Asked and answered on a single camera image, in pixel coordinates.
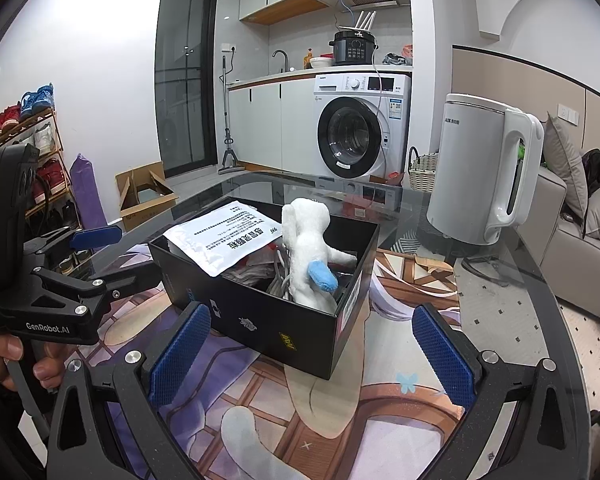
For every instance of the white washing machine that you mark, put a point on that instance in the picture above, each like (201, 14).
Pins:
(390, 125)

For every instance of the white plush toy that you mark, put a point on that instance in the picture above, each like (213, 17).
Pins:
(305, 230)

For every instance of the blue shoes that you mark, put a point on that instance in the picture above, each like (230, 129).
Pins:
(35, 102)

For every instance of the dark red shoes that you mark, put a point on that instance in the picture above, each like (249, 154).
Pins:
(52, 180)

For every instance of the flat mop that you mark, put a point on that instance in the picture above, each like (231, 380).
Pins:
(228, 155)

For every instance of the grey sofa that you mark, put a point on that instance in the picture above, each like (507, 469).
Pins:
(580, 280)

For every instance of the grey cloth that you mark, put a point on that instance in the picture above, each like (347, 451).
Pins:
(392, 60)

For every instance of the wooden shoe rack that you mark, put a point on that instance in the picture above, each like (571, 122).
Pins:
(57, 132)

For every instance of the grey cushion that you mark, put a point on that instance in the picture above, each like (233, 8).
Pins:
(565, 170)

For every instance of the white electric kettle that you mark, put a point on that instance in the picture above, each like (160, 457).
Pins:
(470, 170)

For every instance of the black kitchen faucet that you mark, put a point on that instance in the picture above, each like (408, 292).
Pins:
(287, 62)

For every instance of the brown cardboard box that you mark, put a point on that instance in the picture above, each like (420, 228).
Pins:
(145, 210)

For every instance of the black glass door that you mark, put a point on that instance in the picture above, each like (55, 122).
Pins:
(185, 85)

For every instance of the purple yoga mat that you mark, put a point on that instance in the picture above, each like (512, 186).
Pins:
(87, 195)

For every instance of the yellow bottle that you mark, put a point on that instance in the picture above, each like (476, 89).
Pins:
(309, 60)

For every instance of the white medicine sachet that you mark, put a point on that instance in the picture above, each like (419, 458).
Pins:
(220, 237)

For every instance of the white kitchen cabinet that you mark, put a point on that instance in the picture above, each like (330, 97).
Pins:
(270, 125)

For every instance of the wicker basket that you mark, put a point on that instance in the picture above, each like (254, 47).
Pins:
(422, 172)

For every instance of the black pressure cooker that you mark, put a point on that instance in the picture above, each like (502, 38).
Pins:
(352, 50)

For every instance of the person's left hand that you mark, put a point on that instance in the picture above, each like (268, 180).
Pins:
(0, 360)

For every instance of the black cardboard box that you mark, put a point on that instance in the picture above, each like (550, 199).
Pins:
(280, 335)

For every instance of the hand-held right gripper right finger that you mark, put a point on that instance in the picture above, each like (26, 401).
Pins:
(442, 355)

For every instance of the white bowl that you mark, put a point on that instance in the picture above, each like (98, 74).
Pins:
(322, 62)

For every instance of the white wall switch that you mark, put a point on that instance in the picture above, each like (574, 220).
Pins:
(568, 115)

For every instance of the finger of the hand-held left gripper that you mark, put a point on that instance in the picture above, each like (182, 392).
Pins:
(97, 237)
(130, 280)

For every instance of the orange bag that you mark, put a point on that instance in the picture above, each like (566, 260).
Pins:
(406, 52)

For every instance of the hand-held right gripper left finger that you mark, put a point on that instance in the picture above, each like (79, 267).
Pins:
(180, 355)

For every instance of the white router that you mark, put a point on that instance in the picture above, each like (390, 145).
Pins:
(366, 20)

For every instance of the printed table mat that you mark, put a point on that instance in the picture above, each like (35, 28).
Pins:
(380, 410)

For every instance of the white sneakers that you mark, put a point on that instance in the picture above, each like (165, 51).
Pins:
(42, 137)

